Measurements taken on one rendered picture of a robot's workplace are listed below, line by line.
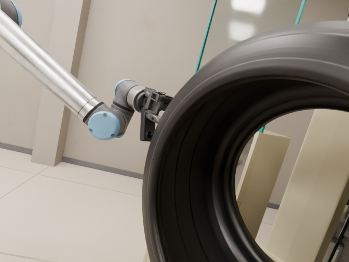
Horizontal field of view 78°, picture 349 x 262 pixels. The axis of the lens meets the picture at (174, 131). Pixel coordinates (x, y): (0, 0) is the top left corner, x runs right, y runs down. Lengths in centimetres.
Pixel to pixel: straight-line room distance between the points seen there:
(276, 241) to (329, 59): 60
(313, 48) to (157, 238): 42
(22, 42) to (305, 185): 91
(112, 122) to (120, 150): 262
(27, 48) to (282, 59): 68
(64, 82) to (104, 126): 17
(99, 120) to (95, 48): 264
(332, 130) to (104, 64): 289
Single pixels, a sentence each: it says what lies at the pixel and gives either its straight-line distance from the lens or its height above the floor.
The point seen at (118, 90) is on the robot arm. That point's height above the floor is 130.
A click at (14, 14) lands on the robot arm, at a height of 147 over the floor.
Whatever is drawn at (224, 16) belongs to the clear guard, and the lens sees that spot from 145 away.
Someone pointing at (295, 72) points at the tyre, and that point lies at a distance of 32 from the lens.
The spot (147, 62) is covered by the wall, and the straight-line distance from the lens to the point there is 315.
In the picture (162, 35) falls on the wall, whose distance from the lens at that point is 321.
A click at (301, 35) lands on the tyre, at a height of 145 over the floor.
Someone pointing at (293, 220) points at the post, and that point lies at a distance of 76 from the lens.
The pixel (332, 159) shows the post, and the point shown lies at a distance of 71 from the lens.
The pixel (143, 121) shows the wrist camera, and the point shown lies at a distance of 71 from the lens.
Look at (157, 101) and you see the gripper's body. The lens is 65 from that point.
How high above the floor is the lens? 134
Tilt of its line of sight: 9 degrees down
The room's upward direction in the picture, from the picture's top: 15 degrees clockwise
